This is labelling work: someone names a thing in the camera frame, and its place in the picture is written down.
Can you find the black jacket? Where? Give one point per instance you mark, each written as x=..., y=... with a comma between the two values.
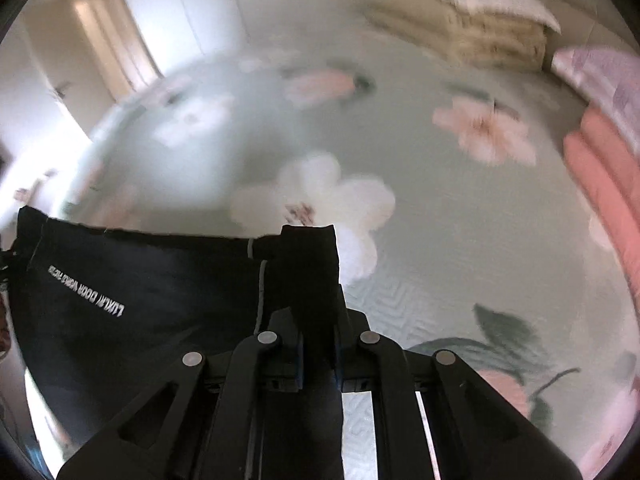
x=101, y=315

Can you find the floral green bedspread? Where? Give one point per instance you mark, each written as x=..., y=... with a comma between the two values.
x=457, y=221

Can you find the white wardrobe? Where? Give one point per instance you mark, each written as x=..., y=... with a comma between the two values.
x=179, y=32

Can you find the white bedroom door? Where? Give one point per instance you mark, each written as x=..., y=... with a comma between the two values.
x=38, y=134

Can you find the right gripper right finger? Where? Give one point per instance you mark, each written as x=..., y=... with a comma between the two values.
x=434, y=417

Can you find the beige folded quilt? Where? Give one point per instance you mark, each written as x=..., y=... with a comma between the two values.
x=479, y=39

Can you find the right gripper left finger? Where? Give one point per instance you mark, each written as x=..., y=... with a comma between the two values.
x=230, y=416

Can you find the lilac patterned blanket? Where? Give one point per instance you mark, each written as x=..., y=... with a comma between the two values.
x=608, y=78

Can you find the pink folded blanket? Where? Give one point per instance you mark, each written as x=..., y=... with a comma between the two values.
x=608, y=174

